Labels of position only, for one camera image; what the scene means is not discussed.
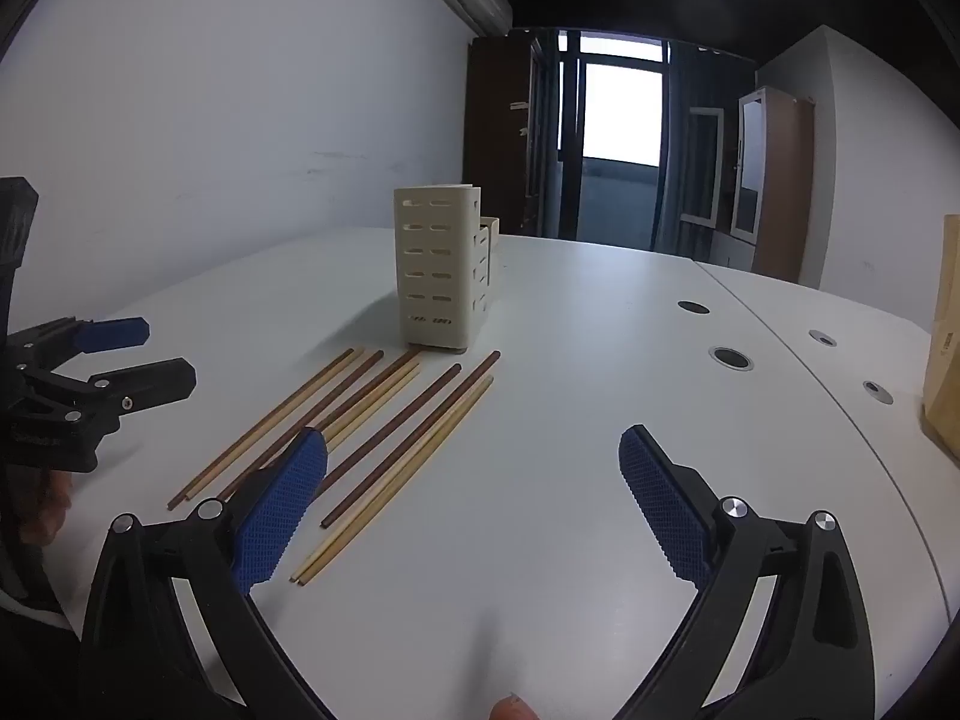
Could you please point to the brown paper bag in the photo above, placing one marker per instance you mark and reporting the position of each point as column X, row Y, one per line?
column 946, row 360

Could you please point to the cream slotted utensil holder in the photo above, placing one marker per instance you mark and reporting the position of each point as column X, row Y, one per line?
column 435, row 270

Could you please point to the wide blue-grey curtain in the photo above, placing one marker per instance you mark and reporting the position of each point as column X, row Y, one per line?
column 701, row 75

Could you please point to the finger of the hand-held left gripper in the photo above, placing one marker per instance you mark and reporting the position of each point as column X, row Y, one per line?
column 157, row 382
column 116, row 335

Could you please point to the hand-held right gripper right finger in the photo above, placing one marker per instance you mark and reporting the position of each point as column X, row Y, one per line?
column 667, row 517

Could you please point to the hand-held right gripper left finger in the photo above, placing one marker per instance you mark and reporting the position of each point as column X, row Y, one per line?
column 285, row 510

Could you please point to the dark brown wardrobe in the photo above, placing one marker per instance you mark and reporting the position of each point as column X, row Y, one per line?
column 499, row 135

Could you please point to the brown cabinet with glass door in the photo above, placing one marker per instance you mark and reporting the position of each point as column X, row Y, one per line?
column 784, row 180

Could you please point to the person's right hand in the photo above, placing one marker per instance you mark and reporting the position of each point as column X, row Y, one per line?
column 515, row 710

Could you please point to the person's left hand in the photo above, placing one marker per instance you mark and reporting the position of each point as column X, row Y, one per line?
column 45, row 506

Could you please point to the white framed window sash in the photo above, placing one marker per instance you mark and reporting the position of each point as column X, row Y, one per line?
column 701, row 165

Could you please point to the glass balcony door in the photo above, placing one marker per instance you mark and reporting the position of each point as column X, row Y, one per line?
column 615, row 142

